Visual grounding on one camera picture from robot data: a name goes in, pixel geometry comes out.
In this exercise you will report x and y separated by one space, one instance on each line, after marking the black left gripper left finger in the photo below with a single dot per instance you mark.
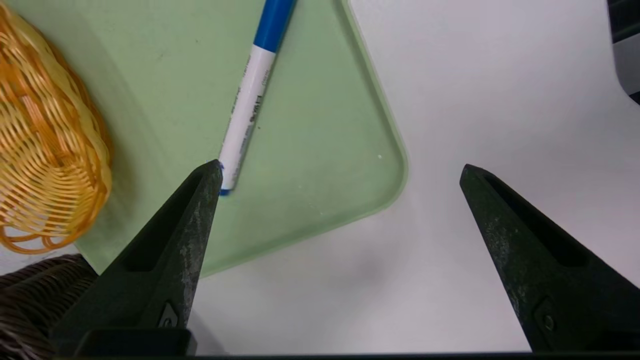
160 260

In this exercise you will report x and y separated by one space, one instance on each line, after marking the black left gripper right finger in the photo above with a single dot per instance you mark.
555 270

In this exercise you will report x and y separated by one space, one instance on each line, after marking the dark brown wicker basket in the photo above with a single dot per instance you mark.
35 300

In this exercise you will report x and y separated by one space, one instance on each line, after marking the small yellow oval wicker basket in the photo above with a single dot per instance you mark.
45 150

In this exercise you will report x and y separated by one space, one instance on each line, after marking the blue and white marker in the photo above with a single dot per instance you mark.
250 100

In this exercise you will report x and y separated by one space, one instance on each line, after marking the light green plastic tray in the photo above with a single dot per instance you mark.
310 150

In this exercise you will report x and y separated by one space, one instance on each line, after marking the black grey robot chassis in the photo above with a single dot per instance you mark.
627 50

